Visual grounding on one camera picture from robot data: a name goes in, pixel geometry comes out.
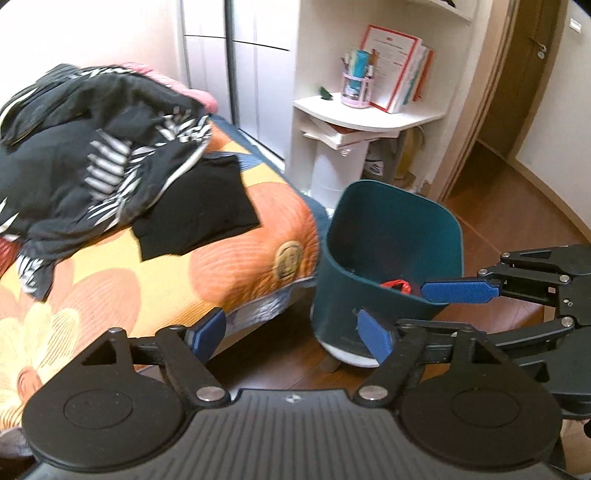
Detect row of upright books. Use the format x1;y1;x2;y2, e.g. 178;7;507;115
406;44;435;104

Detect pink pillow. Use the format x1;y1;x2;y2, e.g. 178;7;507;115
117;61;217;114

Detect teal pen pack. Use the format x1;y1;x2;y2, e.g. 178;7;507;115
345;49;371;77

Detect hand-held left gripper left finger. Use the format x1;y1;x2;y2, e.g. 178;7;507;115
82;308;230;408

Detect white shelf unit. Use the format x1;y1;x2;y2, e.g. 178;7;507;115
290;0;476;208

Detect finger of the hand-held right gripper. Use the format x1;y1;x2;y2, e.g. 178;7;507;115
489;315;578;385
421;247;575;307

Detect black cloth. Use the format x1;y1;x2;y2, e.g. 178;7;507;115
133;154;260;262

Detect white cylindrical bin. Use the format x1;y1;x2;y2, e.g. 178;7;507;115
310;138;370;208

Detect dark brown door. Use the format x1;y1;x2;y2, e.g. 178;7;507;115
478;0;591;158

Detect teal plastic trash bin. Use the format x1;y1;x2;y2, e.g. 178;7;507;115
310;180;464;368

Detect red bordered white book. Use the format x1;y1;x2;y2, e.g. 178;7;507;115
359;24;423;114

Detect flat stacked books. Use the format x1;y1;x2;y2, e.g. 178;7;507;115
302;121;400;151

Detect black white striped garment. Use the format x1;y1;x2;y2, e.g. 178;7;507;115
0;64;214;300

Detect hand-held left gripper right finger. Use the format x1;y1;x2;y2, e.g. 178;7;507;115
355;308;511;409

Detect pink pen holder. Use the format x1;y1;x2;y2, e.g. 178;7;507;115
341;69;374;110

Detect white wardrobe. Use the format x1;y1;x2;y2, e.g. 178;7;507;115
182;0;301;162

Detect bed with orange floral cover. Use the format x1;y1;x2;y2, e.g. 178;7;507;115
0;113;321;432

